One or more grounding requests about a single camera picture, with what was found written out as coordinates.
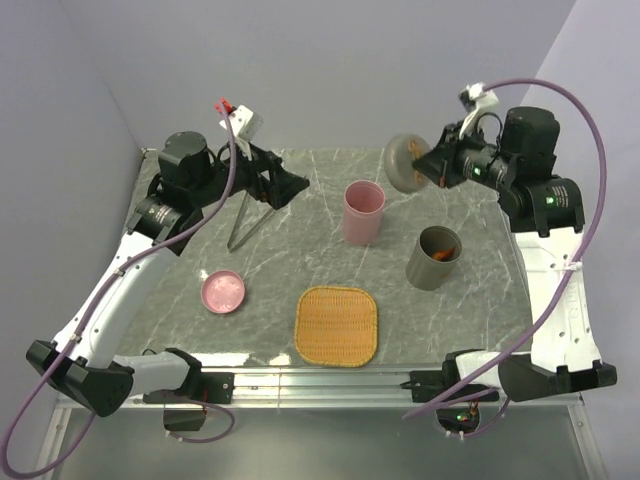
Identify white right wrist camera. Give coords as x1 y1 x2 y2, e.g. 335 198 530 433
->
458 83 499 139

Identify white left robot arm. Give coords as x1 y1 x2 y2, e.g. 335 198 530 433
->
26 131 310 417

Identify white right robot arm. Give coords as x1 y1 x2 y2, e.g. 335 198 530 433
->
413 106 618 402

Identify grey cylindrical container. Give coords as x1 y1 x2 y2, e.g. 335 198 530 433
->
405 226 462 291

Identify metal food tongs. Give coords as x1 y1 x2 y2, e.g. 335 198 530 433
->
226 193 276 253

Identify grey container lid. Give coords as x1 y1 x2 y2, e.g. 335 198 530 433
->
383 134 430 194

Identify roasted chicken wing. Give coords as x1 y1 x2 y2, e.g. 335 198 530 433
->
431 247 456 262

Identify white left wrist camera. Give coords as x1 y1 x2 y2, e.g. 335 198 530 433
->
215 99 263 160

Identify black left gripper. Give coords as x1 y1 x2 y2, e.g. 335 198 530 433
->
192 135 310 209

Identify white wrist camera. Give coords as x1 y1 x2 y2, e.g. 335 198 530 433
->
458 83 499 139
215 99 263 160

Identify pink cylindrical container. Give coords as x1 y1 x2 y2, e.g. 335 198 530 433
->
341 180 386 246

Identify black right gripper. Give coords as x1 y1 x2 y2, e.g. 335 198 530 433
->
413 120 516 190

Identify pink container lid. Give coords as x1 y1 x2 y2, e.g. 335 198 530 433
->
201 270 246 314

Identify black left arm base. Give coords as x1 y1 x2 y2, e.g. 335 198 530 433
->
142 372 235 434

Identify aluminium table edge rail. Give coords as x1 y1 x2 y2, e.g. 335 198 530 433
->
54 367 584 409

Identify woven bamboo tray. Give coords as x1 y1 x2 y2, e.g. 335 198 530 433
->
294 286 378 368

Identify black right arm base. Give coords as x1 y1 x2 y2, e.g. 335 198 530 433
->
400 370 500 436

